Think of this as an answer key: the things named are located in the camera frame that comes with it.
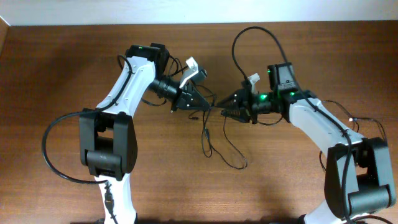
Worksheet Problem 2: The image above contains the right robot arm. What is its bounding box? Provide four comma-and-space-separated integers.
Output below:
217, 62, 397, 223

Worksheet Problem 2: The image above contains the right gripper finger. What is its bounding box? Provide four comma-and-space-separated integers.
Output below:
221, 109, 251, 123
216, 93, 242, 109

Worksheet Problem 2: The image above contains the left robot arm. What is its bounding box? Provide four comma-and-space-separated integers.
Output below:
79, 43, 211, 223

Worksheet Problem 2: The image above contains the thin black cable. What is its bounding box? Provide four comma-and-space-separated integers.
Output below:
318, 100, 388, 172

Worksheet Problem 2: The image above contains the black cable bundle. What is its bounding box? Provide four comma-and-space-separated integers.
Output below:
188, 83, 249, 170

